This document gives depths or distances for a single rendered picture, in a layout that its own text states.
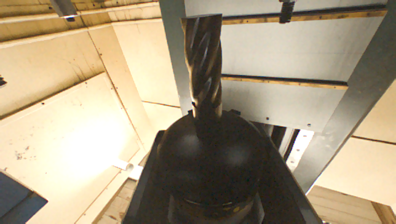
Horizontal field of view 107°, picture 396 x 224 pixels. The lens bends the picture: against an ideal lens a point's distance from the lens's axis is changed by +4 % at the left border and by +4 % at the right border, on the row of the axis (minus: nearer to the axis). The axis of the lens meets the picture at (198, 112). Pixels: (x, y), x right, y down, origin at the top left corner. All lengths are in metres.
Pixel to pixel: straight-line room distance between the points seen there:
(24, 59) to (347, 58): 1.22
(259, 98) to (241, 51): 0.17
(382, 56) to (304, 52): 0.18
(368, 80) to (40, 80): 1.31
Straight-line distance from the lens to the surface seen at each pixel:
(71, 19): 0.37
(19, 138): 1.11
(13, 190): 0.29
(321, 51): 0.51
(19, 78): 1.08
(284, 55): 0.50
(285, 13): 0.20
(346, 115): 0.68
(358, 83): 0.62
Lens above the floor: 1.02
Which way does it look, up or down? 37 degrees up
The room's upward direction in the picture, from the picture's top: 173 degrees clockwise
